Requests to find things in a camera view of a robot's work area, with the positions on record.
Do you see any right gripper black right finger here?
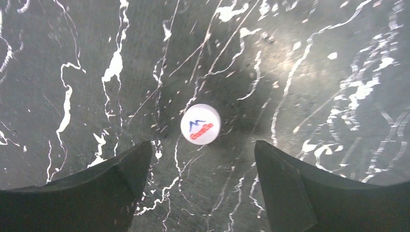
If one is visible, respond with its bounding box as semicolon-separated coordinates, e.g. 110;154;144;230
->
254;140;410;232

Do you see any white bottle cap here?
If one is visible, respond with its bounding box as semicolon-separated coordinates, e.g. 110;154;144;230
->
180;104;221;145

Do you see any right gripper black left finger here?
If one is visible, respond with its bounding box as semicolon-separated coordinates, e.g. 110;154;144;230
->
0;141;153;232

